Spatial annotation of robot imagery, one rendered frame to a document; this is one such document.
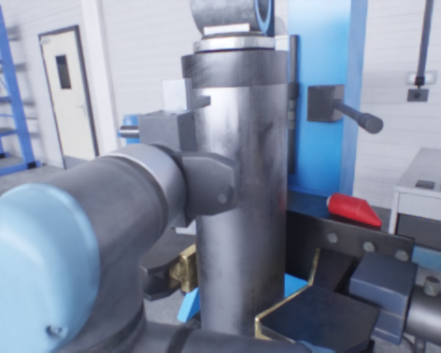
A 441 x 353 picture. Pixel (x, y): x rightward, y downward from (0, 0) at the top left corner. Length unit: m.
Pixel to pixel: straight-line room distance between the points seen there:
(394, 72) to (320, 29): 1.61
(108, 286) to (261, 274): 0.53
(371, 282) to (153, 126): 0.54
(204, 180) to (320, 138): 0.75
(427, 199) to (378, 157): 1.91
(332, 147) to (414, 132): 1.61
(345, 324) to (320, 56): 0.70
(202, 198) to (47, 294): 0.17
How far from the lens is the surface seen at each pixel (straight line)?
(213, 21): 0.65
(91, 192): 0.22
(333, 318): 0.67
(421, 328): 0.78
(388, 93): 2.60
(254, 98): 0.59
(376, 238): 0.83
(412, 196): 0.78
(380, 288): 0.73
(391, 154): 2.65
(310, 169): 1.06
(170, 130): 0.35
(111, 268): 0.21
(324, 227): 0.86
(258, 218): 0.65
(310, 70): 1.02
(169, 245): 0.90
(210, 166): 0.30
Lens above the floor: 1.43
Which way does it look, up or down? 18 degrees down
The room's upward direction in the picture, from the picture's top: 3 degrees counter-clockwise
